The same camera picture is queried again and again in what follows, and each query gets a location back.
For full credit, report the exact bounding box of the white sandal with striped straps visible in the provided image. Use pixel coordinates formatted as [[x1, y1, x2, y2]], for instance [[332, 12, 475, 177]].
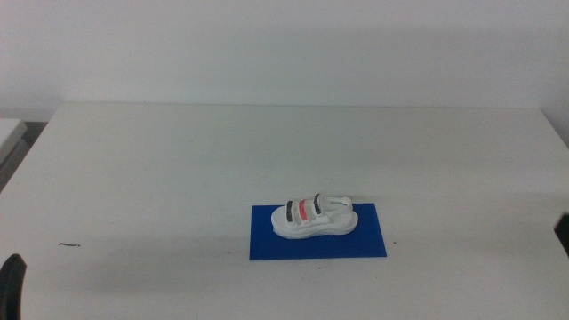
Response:
[[269, 192, 359, 241]]

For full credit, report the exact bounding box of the blue rectangular mat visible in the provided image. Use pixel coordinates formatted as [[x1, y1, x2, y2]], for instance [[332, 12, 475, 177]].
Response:
[[248, 203, 388, 261]]

